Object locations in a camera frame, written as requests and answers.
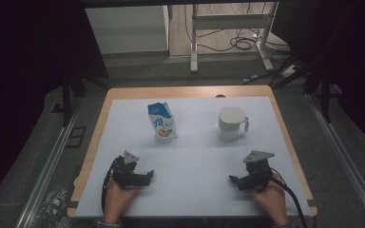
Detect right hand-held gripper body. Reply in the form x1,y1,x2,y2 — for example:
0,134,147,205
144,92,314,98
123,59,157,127
242,150,276,191

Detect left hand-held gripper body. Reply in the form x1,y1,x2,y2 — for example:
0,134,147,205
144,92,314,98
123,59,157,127
108,150,141,191

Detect blue and white milk pouch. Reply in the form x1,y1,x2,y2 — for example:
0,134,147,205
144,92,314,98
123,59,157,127
147,101,178,143

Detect white lidded jug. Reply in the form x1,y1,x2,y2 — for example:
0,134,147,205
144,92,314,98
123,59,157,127
217,106,250,143

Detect person's left hand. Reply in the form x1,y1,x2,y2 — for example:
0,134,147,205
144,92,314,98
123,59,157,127
104,181,141,223

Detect person's right hand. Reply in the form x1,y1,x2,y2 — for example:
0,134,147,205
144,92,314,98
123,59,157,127
250,181,290,226

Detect white table mat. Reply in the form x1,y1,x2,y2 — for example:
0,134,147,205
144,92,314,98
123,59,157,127
75,96,312,219

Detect clear plastic bag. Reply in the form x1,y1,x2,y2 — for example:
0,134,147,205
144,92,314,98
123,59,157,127
32,186,69,228

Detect black metal stand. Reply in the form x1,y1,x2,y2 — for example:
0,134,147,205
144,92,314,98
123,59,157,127
272,56,343,124
51,74,110,127

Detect white power strip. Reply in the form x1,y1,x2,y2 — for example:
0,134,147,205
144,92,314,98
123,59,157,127
279,65,298,79

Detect white cabinet panel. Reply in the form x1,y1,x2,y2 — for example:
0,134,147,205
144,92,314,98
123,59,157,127
85,5,169,55

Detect dark curtain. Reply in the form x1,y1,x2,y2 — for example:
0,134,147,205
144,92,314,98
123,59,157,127
270,0,365,156
0,0,109,210

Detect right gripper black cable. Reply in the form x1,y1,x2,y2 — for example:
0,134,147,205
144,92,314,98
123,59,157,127
269,170,308,228

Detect black floor frame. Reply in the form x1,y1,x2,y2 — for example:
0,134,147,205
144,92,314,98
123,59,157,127
65,126,87,148

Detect aluminium rail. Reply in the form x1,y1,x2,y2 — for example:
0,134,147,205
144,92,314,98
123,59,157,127
307,93,365,228
13,94,84,228

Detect black floor cables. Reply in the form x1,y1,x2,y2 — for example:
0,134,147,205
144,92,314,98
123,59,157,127
184,3,291,54

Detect white metal desk frame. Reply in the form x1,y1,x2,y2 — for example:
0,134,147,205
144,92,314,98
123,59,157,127
189,2,279,74

